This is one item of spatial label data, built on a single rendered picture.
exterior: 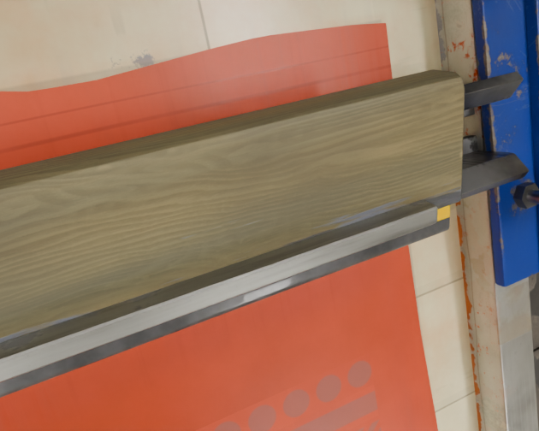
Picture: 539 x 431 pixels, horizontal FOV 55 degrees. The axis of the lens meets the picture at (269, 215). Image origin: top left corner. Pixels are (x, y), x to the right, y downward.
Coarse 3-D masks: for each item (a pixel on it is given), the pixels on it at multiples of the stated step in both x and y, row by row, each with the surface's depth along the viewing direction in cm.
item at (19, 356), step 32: (352, 224) 28; (384, 224) 27; (416, 224) 28; (256, 256) 26; (288, 256) 25; (320, 256) 26; (192, 288) 24; (224, 288) 24; (256, 288) 25; (96, 320) 22; (128, 320) 22; (160, 320) 23; (0, 352) 21; (32, 352) 21; (64, 352) 22
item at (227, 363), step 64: (192, 64) 33; (256, 64) 34; (320, 64) 36; (384, 64) 38; (128, 128) 32; (384, 256) 41; (256, 320) 38; (320, 320) 40; (384, 320) 42; (192, 384) 36; (256, 384) 38; (384, 384) 44
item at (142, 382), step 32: (0, 96) 29; (32, 96) 29; (64, 96) 30; (96, 96) 31; (0, 128) 29; (32, 128) 30; (64, 128) 30; (96, 128) 31; (0, 160) 29; (32, 160) 30; (128, 352) 34; (160, 352) 35; (64, 384) 33; (96, 384) 34; (128, 384) 34; (160, 384) 35; (0, 416) 32; (32, 416) 32; (64, 416) 33; (96, 416) 34; (128, 416) 35; (160, 416) 36
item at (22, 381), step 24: (408, 240) 31; (336, 264) 30; (264, 288) 28; (288, 288) 29; (192, 312) 26; (216, 312) 27; (144, 336) 26; (72, 360) 24; (96, 360) 25; (0, 384) 23; (24, 384) 24
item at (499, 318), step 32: (448, 0) 38; (448, 32) 39; (448, 64) 40; (480, 128) 39; (480, 192) 40; (480, 224) 41; (480, 256) 42; (480, 288) 44; (512, 288) 43; (480, 320) 45; (512, 320) 43; (480, 352) 46; (512, 352) 44; (480, 384) 47; (512, 384) 45; (480, 416) 48; (512, 416) 46
